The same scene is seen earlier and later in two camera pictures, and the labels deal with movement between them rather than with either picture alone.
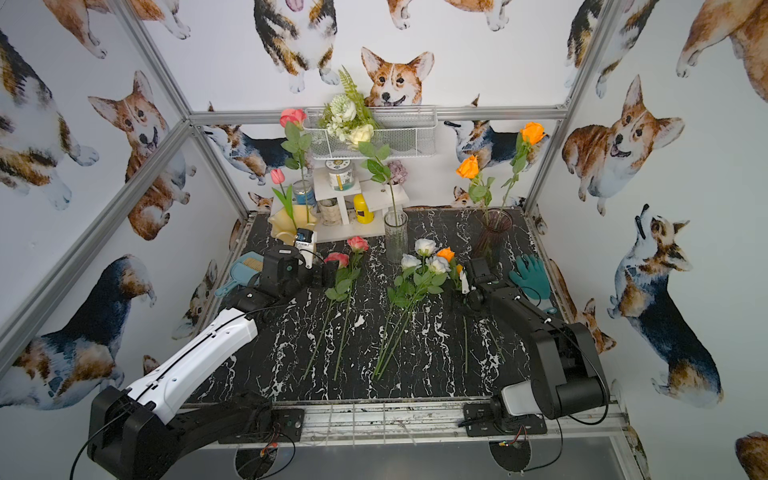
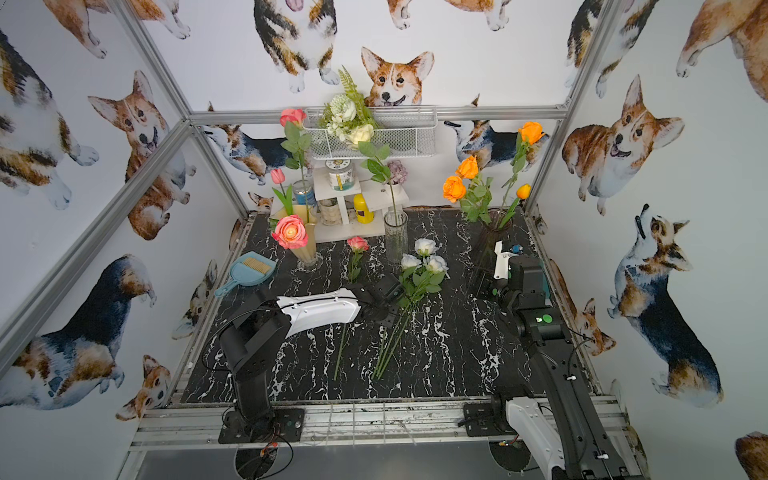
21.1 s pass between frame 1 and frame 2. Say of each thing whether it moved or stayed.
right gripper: moved
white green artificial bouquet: stayed
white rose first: stayed
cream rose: stayed
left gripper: moved
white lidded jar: stayed
